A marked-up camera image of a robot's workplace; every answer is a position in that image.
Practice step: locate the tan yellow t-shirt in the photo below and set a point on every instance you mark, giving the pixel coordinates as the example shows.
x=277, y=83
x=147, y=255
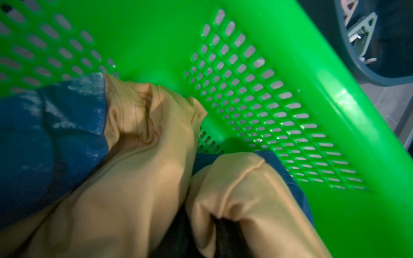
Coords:
x=145, y=180

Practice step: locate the navy printed t-shirt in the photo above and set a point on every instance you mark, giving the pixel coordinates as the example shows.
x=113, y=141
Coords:
x=48, y=145

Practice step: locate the mint green clothespin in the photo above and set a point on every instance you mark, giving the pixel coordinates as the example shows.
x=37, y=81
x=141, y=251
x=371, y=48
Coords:
x=360, y=34

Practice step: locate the pink clothespin tan shirt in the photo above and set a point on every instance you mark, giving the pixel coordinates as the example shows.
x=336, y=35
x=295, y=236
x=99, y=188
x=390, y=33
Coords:
x=349, y=7

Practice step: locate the green plastic basket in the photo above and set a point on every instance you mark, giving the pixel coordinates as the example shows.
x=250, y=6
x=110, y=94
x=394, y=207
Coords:
x=268, y=79

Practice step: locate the teal plastic bin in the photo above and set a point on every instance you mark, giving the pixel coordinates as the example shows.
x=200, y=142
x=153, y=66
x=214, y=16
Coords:
x=389, y=58

